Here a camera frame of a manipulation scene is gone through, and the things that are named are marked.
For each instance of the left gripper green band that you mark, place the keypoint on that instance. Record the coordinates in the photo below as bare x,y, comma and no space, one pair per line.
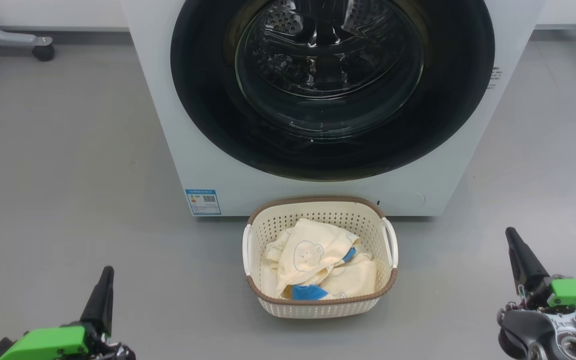
53,345

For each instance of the cream garment with blue trim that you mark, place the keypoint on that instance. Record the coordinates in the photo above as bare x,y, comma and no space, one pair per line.
358,280

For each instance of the round black glass washer door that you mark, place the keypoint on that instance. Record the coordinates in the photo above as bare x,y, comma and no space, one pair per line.
208,100

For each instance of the white front-load washing machine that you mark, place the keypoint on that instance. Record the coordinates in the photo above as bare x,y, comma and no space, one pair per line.
208,165

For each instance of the round white filter cover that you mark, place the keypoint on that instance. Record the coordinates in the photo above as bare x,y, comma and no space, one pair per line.
415,198

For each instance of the blue energy label sticker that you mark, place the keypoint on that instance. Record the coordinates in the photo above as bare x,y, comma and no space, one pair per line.
203,202

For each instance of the grey printed warning label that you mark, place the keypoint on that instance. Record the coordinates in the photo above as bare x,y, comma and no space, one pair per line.
495,78

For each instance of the cream perforated laundry basket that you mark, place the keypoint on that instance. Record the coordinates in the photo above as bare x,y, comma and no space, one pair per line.
318,307

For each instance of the grey metal leg with caster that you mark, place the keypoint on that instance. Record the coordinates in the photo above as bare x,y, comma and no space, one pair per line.
13,37

